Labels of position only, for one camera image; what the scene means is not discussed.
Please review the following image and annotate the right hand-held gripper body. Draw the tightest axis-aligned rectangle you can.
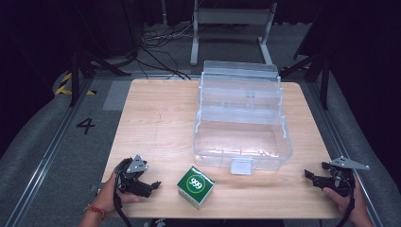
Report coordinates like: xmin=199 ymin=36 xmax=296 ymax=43
xmin=321 ymin=155 xmax=371 ymax=197

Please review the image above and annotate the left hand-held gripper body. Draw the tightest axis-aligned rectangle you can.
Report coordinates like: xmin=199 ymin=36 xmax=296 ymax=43
xmin=113 ymin=154 xmax=153 ymax=199

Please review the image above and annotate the green and white carton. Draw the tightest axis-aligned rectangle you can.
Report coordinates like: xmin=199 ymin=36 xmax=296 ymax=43
xmin=176 ymin=166 xmax=217 ymax=211

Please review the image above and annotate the clear plastic storage box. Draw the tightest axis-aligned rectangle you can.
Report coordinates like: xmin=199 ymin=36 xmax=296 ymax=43
xmin=192 ymin=60 xmax=294 ymax=176

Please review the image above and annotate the person's right hand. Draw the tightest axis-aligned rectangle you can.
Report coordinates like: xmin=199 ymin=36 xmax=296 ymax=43
xmin=323 ymin=175 xmax=369 ymax=219

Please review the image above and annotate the person's left hand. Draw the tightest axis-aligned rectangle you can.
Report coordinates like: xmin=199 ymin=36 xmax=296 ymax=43
xmin=99 ymin=171 xmax=140 ymax=215

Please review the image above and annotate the black tripod stand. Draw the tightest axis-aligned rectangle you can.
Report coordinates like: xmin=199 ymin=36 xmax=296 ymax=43
xmin=279 ymin=52 xmax=331 ymax=111
xmin=69 ymin=48 xmax=132 ymax=108

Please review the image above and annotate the yellow and black hazard tape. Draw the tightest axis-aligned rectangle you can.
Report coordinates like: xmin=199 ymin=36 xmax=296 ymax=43
xmin=54 ymin=72 xmax=97 ymax=96

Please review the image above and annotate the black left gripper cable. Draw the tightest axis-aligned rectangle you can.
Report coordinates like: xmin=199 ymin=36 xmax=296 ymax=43
xmin=113 ymin=171 xmax=134 ymax=227

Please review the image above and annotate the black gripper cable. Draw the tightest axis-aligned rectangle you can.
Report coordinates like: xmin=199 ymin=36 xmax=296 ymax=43
xmin=113 ymin=171 xmax=134 ymax=227
xmin=334 ymin=185 xmax=357 ymax=227

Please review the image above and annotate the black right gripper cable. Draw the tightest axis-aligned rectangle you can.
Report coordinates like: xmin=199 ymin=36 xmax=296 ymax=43
xmin=334 ymin=185 xmax=357 ymax=227

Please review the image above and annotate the red string bracelet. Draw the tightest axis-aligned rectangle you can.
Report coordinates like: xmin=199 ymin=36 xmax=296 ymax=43
xmin=83 ymin=203 xmax=107 ymax=220

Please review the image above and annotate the bundle of black floor cables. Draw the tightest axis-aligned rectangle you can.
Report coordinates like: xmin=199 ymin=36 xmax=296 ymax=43
xmin=134 ymin=22 xmax=194 ymax=80

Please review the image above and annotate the grey metal stand frame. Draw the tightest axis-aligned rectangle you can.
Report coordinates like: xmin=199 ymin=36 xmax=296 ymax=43
xmin=189 ymin=0 xmax=279 ymax=67

